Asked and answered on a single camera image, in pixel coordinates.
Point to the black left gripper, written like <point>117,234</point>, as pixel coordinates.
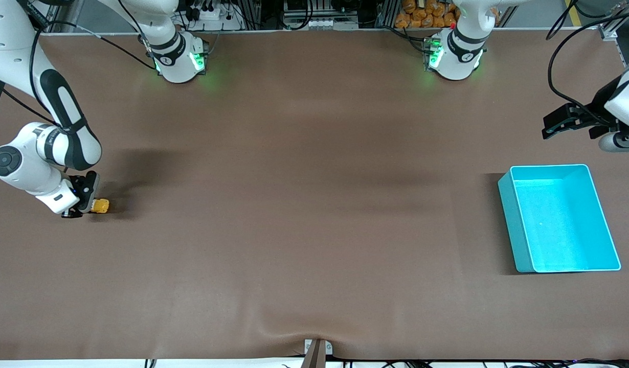
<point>599,110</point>

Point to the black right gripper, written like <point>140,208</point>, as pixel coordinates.
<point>87,187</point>

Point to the yellow beetle toy car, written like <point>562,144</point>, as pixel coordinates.
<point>102,206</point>

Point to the cyan plastic bin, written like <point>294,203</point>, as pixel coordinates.
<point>565,225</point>

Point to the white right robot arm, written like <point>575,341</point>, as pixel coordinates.
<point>18,163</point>

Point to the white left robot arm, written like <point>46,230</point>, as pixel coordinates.
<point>457,56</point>

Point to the orange packaged snacks pile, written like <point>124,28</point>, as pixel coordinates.
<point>422,15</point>

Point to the white power strip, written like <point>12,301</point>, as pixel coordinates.
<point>212,14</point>

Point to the brown table mat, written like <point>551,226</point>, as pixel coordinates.
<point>314,204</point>

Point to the white connector block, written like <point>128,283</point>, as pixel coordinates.
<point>322,24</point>

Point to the aluminium frame rail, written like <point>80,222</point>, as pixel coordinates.
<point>610,33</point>

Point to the silver table clamp bracket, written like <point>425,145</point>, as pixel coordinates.
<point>318,358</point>

